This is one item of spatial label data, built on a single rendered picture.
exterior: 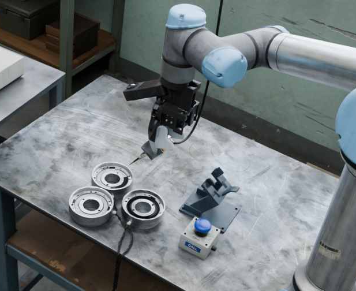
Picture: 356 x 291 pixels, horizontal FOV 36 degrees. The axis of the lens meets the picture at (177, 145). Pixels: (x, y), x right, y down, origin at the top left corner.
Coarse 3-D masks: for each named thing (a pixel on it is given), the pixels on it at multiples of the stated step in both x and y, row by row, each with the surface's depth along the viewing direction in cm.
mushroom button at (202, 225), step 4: (196, 220) 125; (200, 220) 125; (204, 220) 125; (196, 224) 124; (200, 224) 124; (204, 224) 124; (208, 224) 124; (196, 228) 124; (200, 228) 123; (204, 228) 123; (208, 228) 124; (200, 232) 125; (204, 232) 123
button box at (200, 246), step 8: (192, 224) 128; (184, 232) 125; (192, 232) 126; (208, 232) 126; (216, 232) 127; (184, 240) 125; (192, 240) 124; (200, 240) 124; (208, 240) 124; (216, 240) 129; (184, 248) 127; (192, 248) 125; (200, 248) 124; (208, 248) 124; (216, 248) 127; (200, 256) 125
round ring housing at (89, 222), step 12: (84, 192) 132; (96, 192) 133; (108, 192) 132; (72, 204) 129; (84, 204) 131; (96, 204) 132; (108, 204) 131; (72, 216) 127; (84, 216) 125; (108, 216) 128
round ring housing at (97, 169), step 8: (96, 168) 139; (104, 168) 140; (112, 168) 142; (120, 168) 141; (128, 168) 140; (96, 176) 138; (104, 176) 138; (112, 176) 140; (120, 176) 139; (96, 184) 134; (104, 184) 136; (112, 184) 136; (120, 184) 137; (128, 184) 135; (112, 192) 134; (120, 192) 134
